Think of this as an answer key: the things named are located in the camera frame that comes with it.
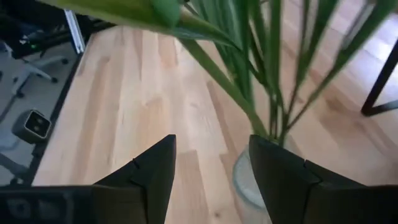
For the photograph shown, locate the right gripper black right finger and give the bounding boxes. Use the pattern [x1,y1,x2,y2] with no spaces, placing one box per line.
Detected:
[248,134,398,224]

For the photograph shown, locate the ribbed clear glass vase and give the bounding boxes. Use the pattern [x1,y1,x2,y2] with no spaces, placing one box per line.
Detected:
[232,133,301,224]

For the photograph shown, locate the orange tulip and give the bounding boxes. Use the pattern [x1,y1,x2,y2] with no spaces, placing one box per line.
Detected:
[40,0,270,139]

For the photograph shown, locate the small grey box device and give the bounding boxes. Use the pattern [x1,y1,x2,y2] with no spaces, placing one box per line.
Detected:
[11,108,52,144]

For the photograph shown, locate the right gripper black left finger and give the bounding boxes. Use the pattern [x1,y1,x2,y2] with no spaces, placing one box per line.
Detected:
[0,134,177,224]

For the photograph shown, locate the silver aluminium rail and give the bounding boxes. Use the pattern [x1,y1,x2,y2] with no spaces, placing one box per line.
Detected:
[63,9,86,55]

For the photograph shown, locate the grey office chair base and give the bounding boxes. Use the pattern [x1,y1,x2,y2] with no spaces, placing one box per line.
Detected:
[0,40,70,99]

